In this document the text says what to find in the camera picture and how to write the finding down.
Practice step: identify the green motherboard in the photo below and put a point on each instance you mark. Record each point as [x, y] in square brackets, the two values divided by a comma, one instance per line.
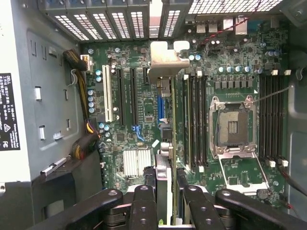
[148, 105]

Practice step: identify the black plastic shroud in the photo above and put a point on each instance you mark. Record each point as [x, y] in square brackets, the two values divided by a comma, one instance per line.
[62, 182]

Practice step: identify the blue expansion slot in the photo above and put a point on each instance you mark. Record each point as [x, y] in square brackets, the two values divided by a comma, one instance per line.
[161, 110]

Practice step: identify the open black PC case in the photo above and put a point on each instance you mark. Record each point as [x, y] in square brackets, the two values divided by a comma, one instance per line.
[297, 143]

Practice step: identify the CPU socket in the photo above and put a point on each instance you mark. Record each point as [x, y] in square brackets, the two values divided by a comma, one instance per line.
[233, 127]

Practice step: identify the silver power supply unit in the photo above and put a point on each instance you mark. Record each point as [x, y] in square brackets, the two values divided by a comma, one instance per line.
[48, 95]

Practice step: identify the open socket cover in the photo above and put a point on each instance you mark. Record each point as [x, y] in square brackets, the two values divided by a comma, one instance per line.
[249, 186]

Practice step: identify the thin locking lever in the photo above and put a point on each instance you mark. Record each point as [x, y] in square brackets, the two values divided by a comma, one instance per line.
[273, 95]

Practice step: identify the white expansion slot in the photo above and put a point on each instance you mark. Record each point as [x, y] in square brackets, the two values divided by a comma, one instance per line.
[107, 93]

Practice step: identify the round coin battery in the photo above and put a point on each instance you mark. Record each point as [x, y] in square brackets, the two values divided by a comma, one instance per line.
[263, 194]

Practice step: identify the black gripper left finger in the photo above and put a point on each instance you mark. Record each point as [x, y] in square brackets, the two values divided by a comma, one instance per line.
[144, 210]

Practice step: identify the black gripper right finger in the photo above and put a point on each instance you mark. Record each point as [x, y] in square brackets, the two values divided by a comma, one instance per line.
[201, 210]

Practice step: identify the silver finned heatsink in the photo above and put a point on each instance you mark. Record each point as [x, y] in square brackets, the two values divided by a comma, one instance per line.
[134, 164]

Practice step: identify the short black expansion slot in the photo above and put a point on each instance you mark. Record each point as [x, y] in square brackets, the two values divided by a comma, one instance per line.
[146, 75]

